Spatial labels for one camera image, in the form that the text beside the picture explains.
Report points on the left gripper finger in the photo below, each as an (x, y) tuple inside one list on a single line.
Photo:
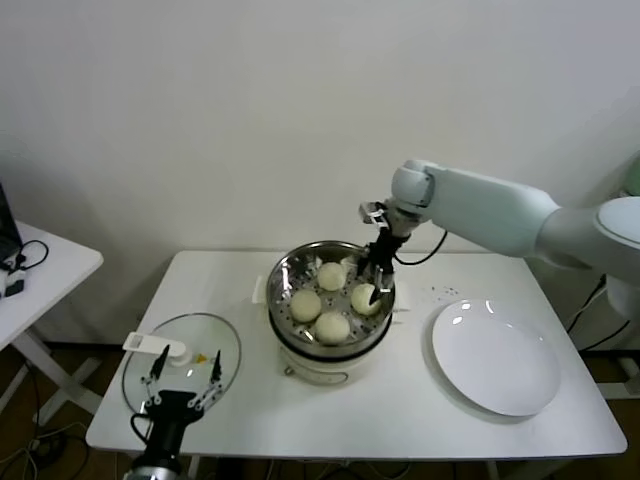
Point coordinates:
[(214, 384), (152, 382)]

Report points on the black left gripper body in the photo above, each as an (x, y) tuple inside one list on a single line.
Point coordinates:
[(172, 406)]

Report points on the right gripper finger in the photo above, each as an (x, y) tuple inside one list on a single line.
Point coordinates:
[(384, 285), (366, 262)]

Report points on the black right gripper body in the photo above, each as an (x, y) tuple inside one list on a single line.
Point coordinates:
[(387, 250)]

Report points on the white steamed baozi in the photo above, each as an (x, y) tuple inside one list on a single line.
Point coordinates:
[(305, 306), (331, 276), (362, 298), (331, 328)]

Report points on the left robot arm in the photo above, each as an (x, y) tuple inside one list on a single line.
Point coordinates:
[(162, 450)]

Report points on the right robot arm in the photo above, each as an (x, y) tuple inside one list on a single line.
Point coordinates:
[(500, 215)]

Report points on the steel steamer basket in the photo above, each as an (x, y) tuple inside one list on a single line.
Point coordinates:
[(285, 280)]

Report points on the white round plate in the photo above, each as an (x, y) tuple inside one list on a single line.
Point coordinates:
[(495, 360)]

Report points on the white side table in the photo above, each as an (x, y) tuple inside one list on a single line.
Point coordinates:
[(60, 270)]

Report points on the small black adapter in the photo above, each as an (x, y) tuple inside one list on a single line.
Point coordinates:
[(16, 288)]

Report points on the black laptop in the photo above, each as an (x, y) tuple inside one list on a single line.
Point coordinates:
[(7, 225)]

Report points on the white furniture foot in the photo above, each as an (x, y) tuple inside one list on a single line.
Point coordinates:
[(632, 372)]

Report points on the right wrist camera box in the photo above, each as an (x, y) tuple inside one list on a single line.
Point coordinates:
[(372, 214)]

